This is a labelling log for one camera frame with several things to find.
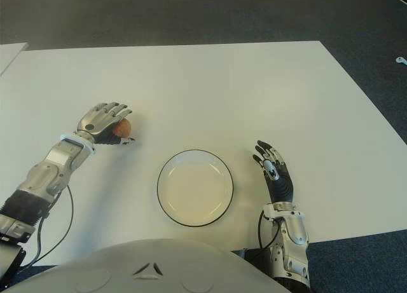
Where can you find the small white earbud-like object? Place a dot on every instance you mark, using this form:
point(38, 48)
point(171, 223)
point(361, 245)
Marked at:
point(401, 60)

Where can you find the red yellow apple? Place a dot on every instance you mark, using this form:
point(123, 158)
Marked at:
point(124, 128)

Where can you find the white plate with black rim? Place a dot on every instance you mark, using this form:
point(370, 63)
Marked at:
point(195, 191)

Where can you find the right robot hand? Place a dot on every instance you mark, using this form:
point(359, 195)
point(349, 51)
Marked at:
point(281, 185)

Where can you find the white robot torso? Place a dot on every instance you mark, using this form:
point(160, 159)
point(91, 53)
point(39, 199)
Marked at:
point(143, 274)

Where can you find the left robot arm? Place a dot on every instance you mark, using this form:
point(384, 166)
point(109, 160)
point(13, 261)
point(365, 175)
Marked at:
point(54, 166)

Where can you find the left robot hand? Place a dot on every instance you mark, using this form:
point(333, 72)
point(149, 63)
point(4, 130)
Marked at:
point(95, 119)

